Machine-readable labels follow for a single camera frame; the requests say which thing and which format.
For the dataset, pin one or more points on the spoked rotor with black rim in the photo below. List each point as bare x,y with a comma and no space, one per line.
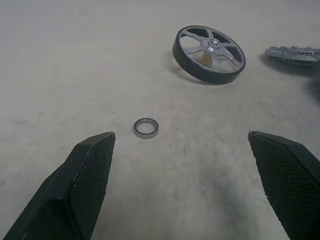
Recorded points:
200,72

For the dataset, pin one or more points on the grey toothed motor lid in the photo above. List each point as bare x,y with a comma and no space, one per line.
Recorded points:
290,53

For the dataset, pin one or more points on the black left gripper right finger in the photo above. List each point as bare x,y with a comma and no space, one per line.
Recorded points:
292,185

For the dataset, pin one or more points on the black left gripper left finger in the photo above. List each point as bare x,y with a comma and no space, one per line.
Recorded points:
62,195

